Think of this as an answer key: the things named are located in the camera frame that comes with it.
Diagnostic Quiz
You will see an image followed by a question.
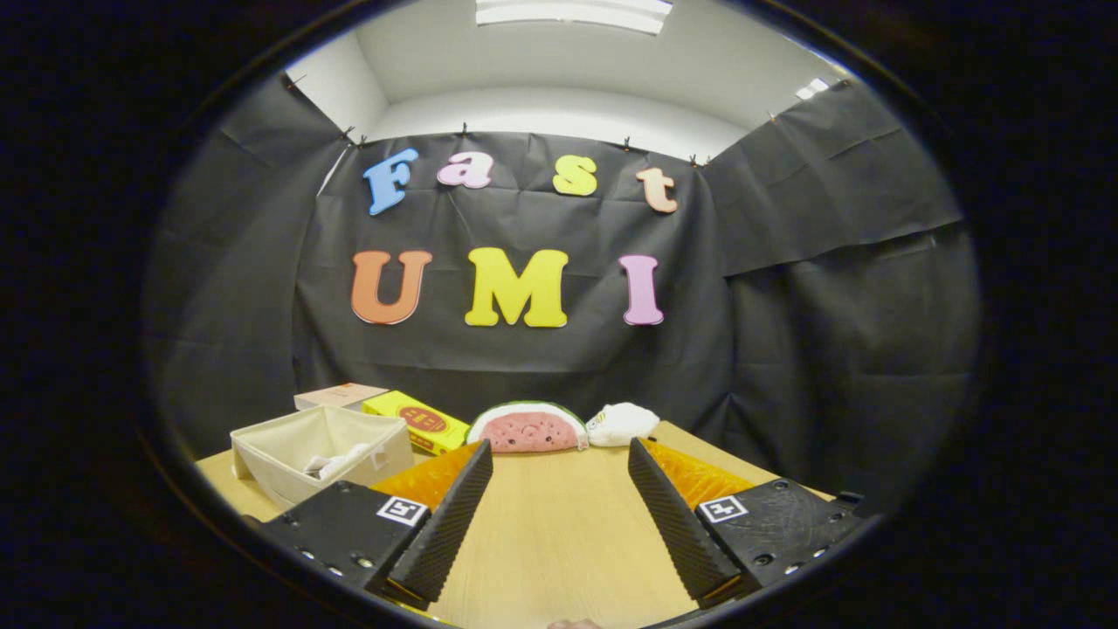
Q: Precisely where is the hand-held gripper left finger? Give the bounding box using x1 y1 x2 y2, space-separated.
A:
260 439 494 611

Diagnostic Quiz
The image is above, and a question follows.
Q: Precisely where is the beige fabric storage box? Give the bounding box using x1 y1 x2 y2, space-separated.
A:
230 404 416 512

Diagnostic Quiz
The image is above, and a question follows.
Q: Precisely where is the white plush toy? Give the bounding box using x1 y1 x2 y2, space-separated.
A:
586 402 660 448

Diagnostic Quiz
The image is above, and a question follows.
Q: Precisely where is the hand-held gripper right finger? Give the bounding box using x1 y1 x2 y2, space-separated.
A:
627 437 866 610

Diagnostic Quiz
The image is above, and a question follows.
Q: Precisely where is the yellow book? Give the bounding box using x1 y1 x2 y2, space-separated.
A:
361 390 471 457

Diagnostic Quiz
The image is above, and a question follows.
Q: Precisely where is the beige book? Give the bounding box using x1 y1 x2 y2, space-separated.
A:
293 383 390 411

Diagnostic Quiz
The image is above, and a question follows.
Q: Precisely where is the long ceiling light panel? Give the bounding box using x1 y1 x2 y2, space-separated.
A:
475 0 673 36

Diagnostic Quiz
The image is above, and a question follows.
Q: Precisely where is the watermelon slice plush toy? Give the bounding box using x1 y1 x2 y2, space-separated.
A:
466 400 590 453

